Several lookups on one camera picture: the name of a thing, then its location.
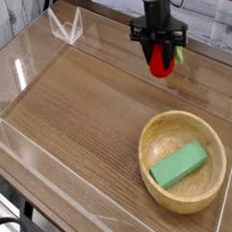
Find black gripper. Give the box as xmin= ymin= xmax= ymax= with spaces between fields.
xmin=128 ymin=15 xmax=189 ymax=70

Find red plush fruit green leaves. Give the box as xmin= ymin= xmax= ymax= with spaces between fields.
xmin=149 ymin=43 xmax=184 ymax=78

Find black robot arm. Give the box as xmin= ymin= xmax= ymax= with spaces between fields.
xmin=128 ymin=0 xmax=189 ymax=78

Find clear acrylic table barrier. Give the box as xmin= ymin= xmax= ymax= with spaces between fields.
xmin=0 ymin=9 xmax=232 ymax=232

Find wooden bowl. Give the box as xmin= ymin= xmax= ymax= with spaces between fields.
xmin=138 ymin=110 xmax=227 ymax=215

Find green rectangular block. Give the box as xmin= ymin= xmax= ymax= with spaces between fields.
xmin=149 ymin=141 xmax=208 ymax=190

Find black metal table leg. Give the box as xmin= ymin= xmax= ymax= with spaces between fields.
xmin=19 ymin=199 xmax=44 ymax=232

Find clear acrylic corner bracket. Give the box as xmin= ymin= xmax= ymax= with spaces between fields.
xmin=48 ymin=8 xmax=83 ymax=45

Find black cable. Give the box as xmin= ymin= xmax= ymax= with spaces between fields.
xmin=0 ymin=216 xmax=29 ymax=232

